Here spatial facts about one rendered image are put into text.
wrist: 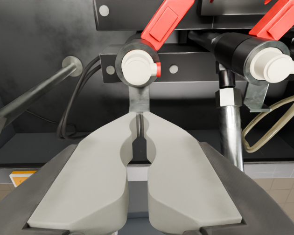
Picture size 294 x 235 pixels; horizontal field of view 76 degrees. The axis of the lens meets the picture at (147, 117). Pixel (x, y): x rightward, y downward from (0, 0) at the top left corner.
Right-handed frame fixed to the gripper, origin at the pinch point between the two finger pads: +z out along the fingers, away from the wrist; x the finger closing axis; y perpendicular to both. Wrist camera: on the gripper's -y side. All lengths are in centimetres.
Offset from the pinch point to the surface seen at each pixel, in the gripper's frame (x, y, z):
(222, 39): 6.8, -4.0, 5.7
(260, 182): 105, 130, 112
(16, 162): -24.8, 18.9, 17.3
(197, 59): 6.8, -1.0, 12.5
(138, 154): -1.1, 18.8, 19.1
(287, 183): 131, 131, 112
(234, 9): 9.4, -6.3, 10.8
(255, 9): 11.6, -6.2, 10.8
